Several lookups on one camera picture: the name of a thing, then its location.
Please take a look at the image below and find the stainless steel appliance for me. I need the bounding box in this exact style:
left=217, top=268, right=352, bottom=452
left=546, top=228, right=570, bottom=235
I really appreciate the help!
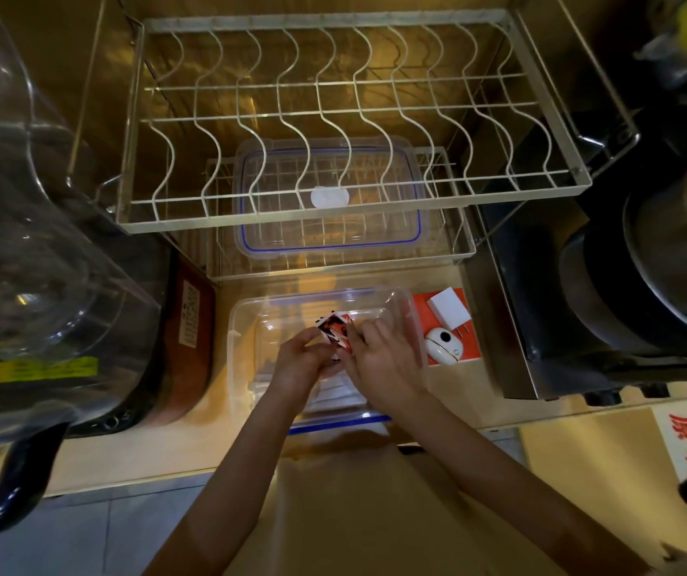
left=462, top=108, right=687, bottom=404

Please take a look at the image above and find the small red black white packet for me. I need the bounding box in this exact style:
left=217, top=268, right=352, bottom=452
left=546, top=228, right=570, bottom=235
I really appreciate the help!
left=315, top=312, right=357, bottom=356

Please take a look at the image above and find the clear lid with blue rim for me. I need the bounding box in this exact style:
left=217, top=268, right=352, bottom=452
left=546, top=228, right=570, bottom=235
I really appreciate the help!
left=287, top=412, right=393, bottom=438

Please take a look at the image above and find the large steel pot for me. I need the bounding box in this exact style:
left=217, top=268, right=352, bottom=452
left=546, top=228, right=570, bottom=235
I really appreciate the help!
left=559, top=142, right=687, bottom=356

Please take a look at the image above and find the cardboard box with red print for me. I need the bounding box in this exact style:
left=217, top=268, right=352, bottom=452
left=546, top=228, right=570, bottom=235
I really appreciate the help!
left=517, top=394, right=687, bottom=572

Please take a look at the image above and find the clear plastic container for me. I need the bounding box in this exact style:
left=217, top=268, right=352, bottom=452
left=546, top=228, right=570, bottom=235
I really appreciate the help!
left=227, top=286, right=429, bottom=435

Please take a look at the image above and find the person's right hand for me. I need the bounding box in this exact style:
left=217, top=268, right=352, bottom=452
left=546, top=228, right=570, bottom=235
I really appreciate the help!
left=342, top=318, right=429, bottom=416

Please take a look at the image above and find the large wire dish rack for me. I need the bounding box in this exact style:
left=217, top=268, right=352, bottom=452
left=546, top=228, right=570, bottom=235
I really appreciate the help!
left=96, top=8, right=594, bottom=236

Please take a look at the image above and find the person's right forearm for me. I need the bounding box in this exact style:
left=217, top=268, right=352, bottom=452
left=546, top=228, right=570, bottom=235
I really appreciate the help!
left=379, top=390, right=656, bottom=576

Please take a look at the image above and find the person's left hand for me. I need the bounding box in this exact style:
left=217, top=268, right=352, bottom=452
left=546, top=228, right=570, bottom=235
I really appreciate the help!
left=268, top=326, right=345, bottom=408

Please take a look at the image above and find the beige apron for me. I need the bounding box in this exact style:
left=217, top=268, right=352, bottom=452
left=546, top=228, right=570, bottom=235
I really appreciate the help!
left=232, top=430, right=566, bottom=576

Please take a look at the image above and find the white charger plug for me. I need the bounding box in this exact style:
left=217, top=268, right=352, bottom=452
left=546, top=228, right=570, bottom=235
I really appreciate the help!
left=426, top=286, right=474, bottom=333

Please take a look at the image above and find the orange flat box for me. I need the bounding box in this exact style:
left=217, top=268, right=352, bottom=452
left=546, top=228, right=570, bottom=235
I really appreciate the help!
left=411, top=288, right=481, bottom=368

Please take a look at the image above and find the clear box with blue seal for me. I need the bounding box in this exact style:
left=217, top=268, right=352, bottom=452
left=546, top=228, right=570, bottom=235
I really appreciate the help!
left=233, top=136, right=425, bottom=260

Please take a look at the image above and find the black drink dispenser base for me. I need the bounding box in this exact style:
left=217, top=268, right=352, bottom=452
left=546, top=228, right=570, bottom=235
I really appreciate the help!
left=0, top=234, right=172, bottom=544

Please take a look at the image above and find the person's left forearm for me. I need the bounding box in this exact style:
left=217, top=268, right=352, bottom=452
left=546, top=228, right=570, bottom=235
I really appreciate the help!
left=142, top=386, right=316, bottom=576

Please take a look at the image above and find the white round gadget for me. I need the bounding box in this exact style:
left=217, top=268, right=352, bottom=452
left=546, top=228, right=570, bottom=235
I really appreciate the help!
left=424, top=327, right=464, bottom=366

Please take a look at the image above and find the brown appliance with white label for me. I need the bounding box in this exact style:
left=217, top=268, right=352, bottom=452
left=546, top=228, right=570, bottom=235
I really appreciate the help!
left=140, top=252, right=218, bottom=428

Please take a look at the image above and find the clear drink dispenser tank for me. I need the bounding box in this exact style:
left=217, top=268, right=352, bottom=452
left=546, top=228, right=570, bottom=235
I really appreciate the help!
left=0, top=0, right=166, bottom=458

